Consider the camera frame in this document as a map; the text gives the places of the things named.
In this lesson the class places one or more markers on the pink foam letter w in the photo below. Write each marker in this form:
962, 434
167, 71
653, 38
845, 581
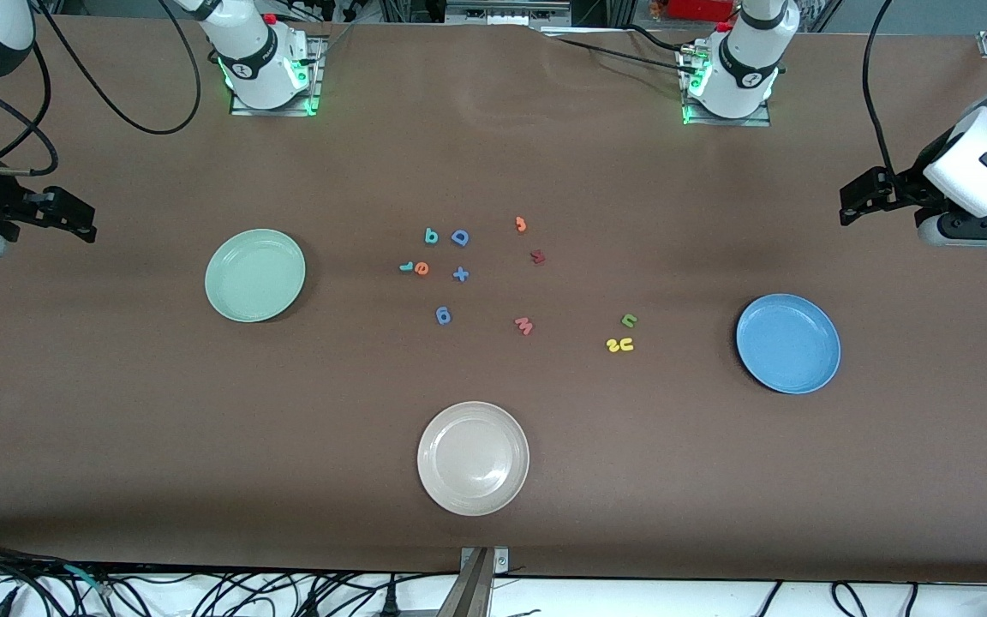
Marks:
524, 326

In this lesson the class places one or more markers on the brown table mat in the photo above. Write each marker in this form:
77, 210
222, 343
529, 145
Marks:
493, 171

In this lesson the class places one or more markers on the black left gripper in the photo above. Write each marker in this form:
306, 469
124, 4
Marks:
902, 188

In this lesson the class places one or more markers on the metal bracket with screw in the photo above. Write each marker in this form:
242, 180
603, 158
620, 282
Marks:
500, 561

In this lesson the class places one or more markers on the aluminium profile beam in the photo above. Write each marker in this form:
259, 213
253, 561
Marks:
468, 596

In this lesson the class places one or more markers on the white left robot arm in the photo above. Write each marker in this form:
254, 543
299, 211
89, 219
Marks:
746, 60

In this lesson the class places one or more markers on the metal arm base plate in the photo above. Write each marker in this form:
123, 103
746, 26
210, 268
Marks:
729, 122
275, 111

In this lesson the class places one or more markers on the blue foam plus sign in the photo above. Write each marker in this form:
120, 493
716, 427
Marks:
460, 274

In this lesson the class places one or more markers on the red box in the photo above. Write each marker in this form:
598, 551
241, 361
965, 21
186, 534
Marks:
699, 8

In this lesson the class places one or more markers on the dark red foam letter s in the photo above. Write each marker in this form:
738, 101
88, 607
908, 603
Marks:
537, 256

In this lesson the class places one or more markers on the blue plate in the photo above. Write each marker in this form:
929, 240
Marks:
788, 344

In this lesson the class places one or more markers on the beige plate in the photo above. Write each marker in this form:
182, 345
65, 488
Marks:
473, 458

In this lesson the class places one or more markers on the light green plate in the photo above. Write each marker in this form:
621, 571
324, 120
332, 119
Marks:
255, 276

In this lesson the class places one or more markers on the grey metal frame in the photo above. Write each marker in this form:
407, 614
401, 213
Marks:
506, 10

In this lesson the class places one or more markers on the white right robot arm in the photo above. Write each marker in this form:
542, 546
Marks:
254, 60

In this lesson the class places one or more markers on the black power plug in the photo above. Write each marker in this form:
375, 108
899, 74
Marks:
390, 602

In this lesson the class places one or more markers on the blue foam letter D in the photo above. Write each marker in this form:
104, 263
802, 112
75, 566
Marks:
460, 237

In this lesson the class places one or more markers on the blue foam number six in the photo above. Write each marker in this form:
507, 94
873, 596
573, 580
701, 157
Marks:
443, 315

